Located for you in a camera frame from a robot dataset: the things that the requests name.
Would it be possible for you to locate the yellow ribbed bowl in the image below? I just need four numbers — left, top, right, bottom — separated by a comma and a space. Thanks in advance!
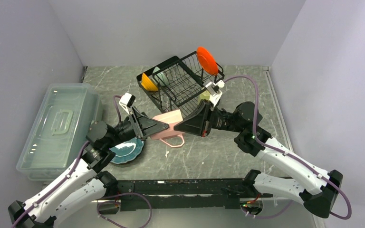
141, 73, 158, 92

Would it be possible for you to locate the light green ceramic bowl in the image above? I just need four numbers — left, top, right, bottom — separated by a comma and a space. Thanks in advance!
152, 66, 170, 86

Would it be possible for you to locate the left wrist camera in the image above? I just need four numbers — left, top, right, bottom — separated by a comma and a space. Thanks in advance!
119, 93, 136, 118

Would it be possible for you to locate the teal scalloped plate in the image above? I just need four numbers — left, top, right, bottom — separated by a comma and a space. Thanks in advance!
110, 138, 145, 165

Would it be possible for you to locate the clear plastic storage box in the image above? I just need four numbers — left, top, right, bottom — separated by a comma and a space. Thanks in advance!
16, 83, 103, 181

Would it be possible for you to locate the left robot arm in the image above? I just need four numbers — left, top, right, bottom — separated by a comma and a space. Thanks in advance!
8, 106, 170, 228

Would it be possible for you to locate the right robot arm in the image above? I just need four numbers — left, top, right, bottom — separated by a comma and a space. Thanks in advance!
174, 100, 343, 219

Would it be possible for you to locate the pink mug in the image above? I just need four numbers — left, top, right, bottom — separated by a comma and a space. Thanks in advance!
150, 109, 185, 148

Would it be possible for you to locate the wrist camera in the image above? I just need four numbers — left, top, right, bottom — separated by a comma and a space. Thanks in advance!
119, 93, 136, 118
204, 80, 225, 107

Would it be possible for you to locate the pale yellow mug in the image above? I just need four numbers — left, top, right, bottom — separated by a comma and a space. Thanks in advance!
197, 91, 211, 104

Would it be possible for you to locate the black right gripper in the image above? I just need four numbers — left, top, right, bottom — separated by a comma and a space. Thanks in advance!
173, 99, 244, 137

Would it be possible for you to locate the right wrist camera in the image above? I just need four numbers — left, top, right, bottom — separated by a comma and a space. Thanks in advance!
204, 80, 225, 107

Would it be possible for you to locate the orange plate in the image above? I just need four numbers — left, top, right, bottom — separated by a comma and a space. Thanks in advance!
196, 47, 218, 76

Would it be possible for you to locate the black wire dish rack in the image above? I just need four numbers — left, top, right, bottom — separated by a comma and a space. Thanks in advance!
136, 51, 225, 117

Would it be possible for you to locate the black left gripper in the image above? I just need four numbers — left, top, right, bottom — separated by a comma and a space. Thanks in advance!
105, 105, 172, 149

